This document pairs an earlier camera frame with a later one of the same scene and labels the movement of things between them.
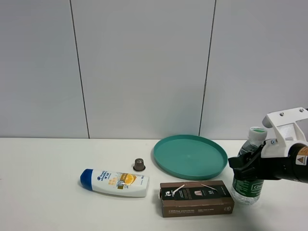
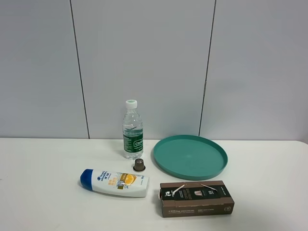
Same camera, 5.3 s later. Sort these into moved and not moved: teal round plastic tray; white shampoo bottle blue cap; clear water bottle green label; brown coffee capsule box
Moved: clear water bottle green label
Not moved: brown coffee capsule box; teal round plastic tray; white shampoo bottle blue cap
